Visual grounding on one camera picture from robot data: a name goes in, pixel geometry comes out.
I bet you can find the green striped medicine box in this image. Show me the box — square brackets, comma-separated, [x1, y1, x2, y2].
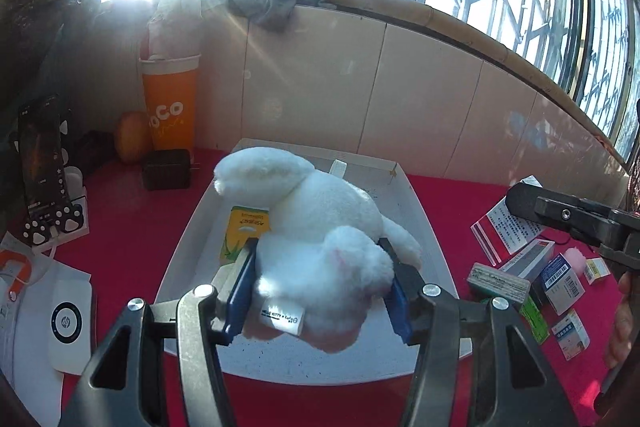
[466, 263, 530, 307]

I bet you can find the white blue medicine box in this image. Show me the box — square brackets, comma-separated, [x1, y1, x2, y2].
[540, 255, 585, 315]

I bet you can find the small blue white box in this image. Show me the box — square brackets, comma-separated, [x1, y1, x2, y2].
[551, 309, 590, 361]

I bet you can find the white plush rabbit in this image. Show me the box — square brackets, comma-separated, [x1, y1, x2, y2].
[214, 146, 422, 353]

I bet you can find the black power adapter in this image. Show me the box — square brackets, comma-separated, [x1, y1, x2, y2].
[141, 150, 200, 191]

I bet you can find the long white grey box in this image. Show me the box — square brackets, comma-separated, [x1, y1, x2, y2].
[500, 239, 555, 283]

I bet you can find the green snack packet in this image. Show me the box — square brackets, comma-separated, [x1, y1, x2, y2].
[520, 296, 550, 345]

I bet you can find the person's right hand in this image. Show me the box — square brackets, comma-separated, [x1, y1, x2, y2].
[603, 273, 634, 369]

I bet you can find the small yellow label box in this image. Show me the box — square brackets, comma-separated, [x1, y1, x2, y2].
[584, 257, 611, 285]

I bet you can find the pink pompom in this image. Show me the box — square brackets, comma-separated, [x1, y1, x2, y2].
[562, 247, 587, 277]

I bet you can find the yellow aloe box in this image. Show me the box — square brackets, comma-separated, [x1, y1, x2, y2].
[220, 206, 270, 265]

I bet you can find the white leaflet bag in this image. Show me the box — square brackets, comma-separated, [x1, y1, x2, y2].
[471, 198, 544, 267]

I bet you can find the white HP paper pouch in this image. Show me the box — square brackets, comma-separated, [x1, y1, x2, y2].
[48, 263, 93, 376]

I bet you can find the black phone on stand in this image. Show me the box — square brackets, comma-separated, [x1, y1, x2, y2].
[17, 94, 85, 247]

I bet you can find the orange fruit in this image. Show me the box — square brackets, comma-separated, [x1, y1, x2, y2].
[114, 112, 153, 164]

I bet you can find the orange paper cup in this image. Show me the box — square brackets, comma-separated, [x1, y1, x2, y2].
[139, 54, 201, 155]

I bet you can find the grey cloth on sill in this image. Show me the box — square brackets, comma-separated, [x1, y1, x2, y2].
[227, 0, 336, 32]

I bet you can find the black plastic bag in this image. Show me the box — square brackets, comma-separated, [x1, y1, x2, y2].
[1, 0, 100, 107]

